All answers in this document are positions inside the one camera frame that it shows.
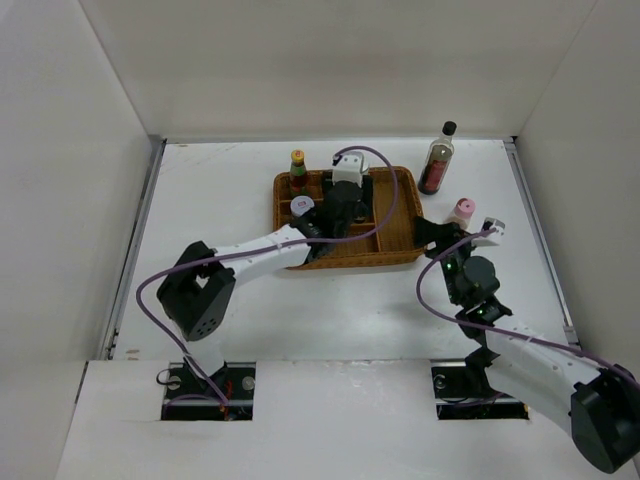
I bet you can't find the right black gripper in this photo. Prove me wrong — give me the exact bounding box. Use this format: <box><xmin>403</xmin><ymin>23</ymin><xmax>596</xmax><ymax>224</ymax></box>
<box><xmin>413</xmin><ymin>215</ymin><xmax>482</xmax><ymax>305</ymax></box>

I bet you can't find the white lid chili jar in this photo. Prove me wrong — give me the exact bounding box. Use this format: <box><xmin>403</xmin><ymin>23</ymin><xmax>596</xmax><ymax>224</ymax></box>
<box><xmin>289</xmin><ymin>195</ymin><xmax>315</xmax><ymax>219</ymax></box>

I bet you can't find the yellow cap sauce bottle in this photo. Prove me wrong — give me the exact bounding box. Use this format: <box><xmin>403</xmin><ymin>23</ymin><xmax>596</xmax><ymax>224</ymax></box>
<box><xmin>289</xmin><ymin>149</ymin><xmax>309</xmax><ymax>198</ymax></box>

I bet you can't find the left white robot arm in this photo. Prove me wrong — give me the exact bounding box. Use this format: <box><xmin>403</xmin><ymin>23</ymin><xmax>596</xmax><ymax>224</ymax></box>
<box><xmin>156</xmin><ymin>175</ymin><xmax>373</xmax><ymax>343</ymax></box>

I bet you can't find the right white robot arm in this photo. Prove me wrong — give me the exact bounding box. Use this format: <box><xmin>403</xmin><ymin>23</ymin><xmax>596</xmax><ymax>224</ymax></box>
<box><xmin>414</xmin><ymin>217</ymin><xmax>639</xmax><ymax>474</ymax></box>

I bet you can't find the pink cap small bottle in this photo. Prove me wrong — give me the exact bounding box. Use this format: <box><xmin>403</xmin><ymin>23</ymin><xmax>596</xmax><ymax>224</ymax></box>
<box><xmin>446</xmin><ymin>198</ymin><xmax>476</xmax><ymax>230</ymax></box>

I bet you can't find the wicker divided tray basket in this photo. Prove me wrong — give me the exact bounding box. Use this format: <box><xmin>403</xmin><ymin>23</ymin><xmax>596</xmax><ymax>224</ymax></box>
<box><xmin>273</xmin><ymin>166</ymin><xmax>423</xmax><ymax>270</ymax></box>

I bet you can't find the tall dark vinegar bottle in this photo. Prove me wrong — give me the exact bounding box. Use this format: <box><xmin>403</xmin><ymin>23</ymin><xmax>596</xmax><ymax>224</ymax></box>
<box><xmin>417</xmin><ymin>121</ymin><xmax>457</xmax><ymax>195</ymax></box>

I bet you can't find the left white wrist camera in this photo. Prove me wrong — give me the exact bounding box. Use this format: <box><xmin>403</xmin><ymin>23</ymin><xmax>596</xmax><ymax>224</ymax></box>
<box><xmin>331</xmin><ymin>151</ymin><xmax>369</xmax><ymax>187</ymax></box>

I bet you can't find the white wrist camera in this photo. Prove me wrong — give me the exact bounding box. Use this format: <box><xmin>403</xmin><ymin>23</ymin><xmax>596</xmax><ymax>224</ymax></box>
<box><xmin>472</xmin><ymin>217</ymin><xmax>506</xmax><ymax>247</ymax></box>
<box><xmin>331</xmin><ymin>151</ymin><xmax>369</xmax><ymax>187</ymax></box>

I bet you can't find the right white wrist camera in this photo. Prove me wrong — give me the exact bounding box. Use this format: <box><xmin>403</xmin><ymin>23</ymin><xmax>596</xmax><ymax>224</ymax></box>
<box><xmin>472</xmin><ymin>217</ymin><xmax>506</xmax><ymax>247</ymax></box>

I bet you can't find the right aluminium table rail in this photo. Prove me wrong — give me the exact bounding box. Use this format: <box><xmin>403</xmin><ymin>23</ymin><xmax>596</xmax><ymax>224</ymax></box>
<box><xmin>503</xmin><ymin>136</ymin><xmax>579</xmax><ymax>343</ymax></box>

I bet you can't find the aluminium table rail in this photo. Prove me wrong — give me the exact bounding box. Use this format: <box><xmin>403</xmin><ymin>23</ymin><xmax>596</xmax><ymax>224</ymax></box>
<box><xmin>96</xmin><ymin>135</ymin><xmax>167</xmax><ymax>360</ymax></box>
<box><xmin>503</xmin><ymin>136</ymin><xmax>579</xmax><ymax>343</ymax></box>

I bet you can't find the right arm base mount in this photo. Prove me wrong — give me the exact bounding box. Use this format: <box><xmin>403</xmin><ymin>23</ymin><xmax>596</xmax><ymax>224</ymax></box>
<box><xmin>431</xmin><ymin>347</ymin><xmax>529</xmax><ymax>421</ymax></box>

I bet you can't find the left aluminium table rail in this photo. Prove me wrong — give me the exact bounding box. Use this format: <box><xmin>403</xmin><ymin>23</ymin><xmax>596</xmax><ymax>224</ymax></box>
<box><xmin>96</xmin><ymin>135</ymin><xmax>167</xmax><ymax>360</ymax></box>

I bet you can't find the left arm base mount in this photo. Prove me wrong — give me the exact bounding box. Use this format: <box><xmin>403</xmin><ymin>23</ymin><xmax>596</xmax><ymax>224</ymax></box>
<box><xmin>155</xmin><ymin>363</ymin><xmax>257</xmax><ymax>422</ymax></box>

